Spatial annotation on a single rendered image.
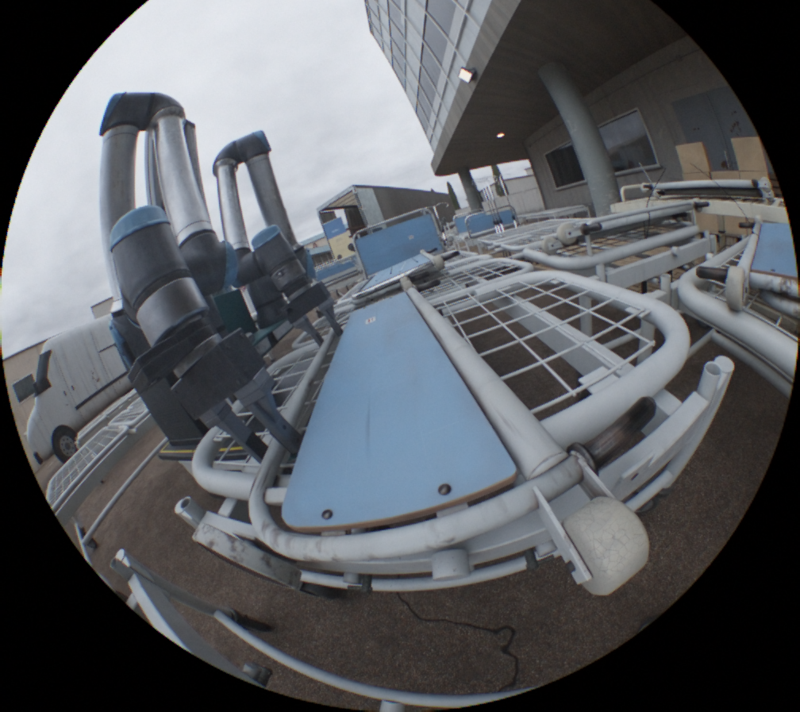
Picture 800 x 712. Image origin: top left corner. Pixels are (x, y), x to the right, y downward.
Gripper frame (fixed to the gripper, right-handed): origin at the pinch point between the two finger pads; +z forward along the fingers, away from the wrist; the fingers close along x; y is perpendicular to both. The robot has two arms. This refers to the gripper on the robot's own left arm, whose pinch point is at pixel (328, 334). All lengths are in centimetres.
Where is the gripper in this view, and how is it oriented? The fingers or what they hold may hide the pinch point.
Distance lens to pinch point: 67.3
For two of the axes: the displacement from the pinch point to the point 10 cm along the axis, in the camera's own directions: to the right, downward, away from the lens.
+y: 0.9, 2.5, -9.6
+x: 8.6, -5.2, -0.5
